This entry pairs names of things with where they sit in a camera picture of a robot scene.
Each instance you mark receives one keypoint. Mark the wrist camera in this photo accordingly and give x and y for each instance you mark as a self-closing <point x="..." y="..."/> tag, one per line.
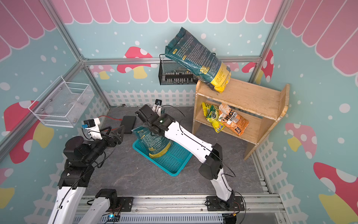
<point x="157" y="107"/>
<point x="91" y="130"/>

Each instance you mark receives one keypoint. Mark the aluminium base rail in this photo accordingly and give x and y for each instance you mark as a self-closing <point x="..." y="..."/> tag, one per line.
<point x="176" y="209"/>

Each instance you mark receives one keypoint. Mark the black wire mesh basket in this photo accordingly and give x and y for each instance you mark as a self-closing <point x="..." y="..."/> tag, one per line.
<point x="172" y="73"/>

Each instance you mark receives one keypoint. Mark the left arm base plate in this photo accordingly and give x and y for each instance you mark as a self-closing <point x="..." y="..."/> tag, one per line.
<point x="123" y="204"/>

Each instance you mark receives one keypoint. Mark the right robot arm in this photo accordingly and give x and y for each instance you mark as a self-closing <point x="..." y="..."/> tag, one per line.
<point x="210" y="156"/>

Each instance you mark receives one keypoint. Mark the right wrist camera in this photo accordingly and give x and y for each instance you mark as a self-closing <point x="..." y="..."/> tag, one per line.
<point x="157" y="107"/>

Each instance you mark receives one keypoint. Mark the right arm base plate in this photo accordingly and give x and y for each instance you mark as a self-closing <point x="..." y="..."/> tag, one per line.
<point x="213" y="203"/>

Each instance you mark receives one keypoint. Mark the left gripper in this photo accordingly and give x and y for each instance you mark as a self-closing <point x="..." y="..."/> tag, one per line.
<point x="113" y="143"/>

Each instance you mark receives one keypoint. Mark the white wire mesh basket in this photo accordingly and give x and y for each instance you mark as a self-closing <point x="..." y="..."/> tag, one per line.
<point x="62" y="103"/>

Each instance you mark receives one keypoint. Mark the yellow snack bag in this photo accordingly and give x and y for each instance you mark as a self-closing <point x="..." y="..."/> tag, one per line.
<point x="211" y="112"/>

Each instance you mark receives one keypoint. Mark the orange snack bag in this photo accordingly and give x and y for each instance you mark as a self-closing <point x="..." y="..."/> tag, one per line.
<point x="231" y="119"/>

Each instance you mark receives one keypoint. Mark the green circuit board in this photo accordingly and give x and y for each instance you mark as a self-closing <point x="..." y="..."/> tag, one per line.
<point x="113" y="218"/>

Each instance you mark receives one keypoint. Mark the wooden shelf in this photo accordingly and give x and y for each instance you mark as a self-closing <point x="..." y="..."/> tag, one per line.
<point x="261" y="106"/>

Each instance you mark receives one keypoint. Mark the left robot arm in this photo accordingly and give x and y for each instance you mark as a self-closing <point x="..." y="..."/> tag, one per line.
<point x="83" y="157"/>

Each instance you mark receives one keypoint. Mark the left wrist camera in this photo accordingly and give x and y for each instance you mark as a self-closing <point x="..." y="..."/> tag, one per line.
<point x="91" y="130"/>

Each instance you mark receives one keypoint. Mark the dark green fertilizer bag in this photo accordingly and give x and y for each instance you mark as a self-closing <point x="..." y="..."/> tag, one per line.
<point x="187" y="51"/>
<point x="155" y="145"/>

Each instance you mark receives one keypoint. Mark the black box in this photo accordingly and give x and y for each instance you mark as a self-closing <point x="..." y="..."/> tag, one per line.
<point x="128" y="122"/>

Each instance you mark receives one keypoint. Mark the teal plastic basket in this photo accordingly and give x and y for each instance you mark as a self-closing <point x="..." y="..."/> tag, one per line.
<point x="172" y="162"/>

